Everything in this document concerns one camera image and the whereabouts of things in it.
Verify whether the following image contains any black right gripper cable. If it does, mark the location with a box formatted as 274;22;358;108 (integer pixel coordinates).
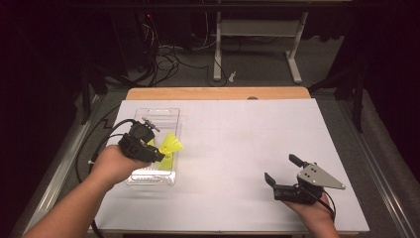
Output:
301;186;337;222

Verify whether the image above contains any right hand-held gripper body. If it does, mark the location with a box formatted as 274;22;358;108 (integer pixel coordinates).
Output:
272;163;347;205

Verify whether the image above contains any aluminium floor rail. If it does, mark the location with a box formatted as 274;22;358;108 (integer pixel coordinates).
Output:
19;93;107;238
336;98;420;238

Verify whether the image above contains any black floor cable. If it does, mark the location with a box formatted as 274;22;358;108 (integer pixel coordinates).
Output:
74;104;122;238

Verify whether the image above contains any clear plastic storage bin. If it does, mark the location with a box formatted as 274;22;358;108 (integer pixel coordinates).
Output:
126;107;182;186

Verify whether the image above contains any tangle of floor cables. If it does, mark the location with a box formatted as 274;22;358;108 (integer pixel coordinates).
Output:
142;13;229;87

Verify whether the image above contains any person's right hand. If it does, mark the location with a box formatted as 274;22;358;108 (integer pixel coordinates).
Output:
283;192;335;229

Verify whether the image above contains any white gridded table mat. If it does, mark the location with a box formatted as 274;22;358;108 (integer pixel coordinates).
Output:
88;98;370;234

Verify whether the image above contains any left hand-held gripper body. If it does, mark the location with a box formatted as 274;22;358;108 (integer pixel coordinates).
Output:
117;117;161;163

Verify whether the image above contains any black stand leg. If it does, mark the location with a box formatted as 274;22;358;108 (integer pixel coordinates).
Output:
80;62;110;125
308;65;366;133

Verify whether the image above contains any person's left hand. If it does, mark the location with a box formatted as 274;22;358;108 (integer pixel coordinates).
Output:
90;144;152;191

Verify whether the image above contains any white metal stand frame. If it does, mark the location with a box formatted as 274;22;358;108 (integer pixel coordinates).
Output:
212;11;310;84

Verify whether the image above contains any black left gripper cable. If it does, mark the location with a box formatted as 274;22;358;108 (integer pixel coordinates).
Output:
88;118;138;173

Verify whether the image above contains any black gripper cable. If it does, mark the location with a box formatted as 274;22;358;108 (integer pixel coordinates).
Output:
88;118;138;173
301;186;337;222

